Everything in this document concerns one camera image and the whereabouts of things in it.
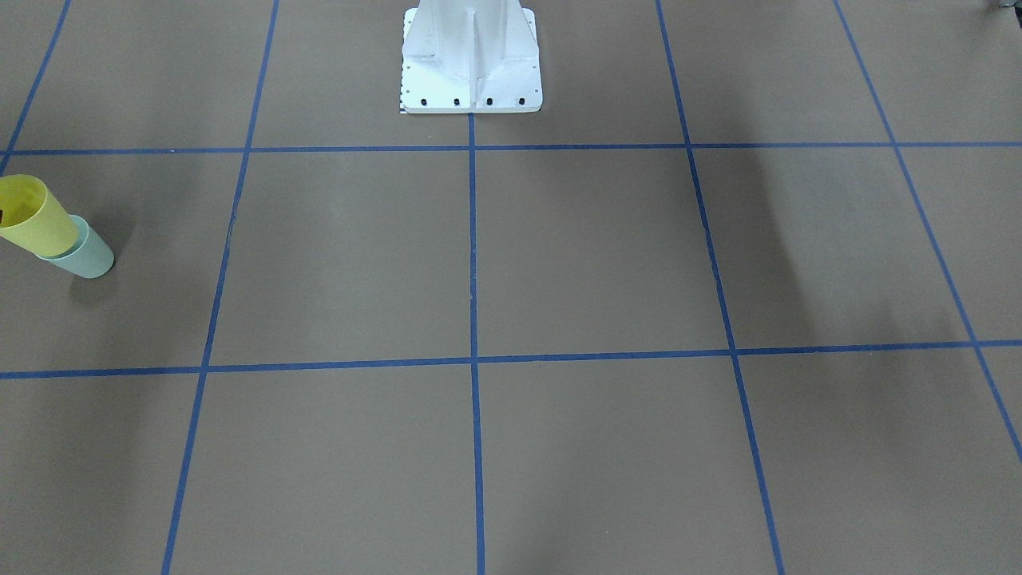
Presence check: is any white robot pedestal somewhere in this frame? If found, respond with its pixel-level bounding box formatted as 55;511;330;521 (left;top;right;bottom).
399;1;544;114

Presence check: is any yellow plastic cup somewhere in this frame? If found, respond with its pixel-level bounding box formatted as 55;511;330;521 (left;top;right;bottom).
1;174;79;258

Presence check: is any light green plastic cup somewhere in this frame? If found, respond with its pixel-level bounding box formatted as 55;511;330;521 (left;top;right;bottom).
36;215;117;278

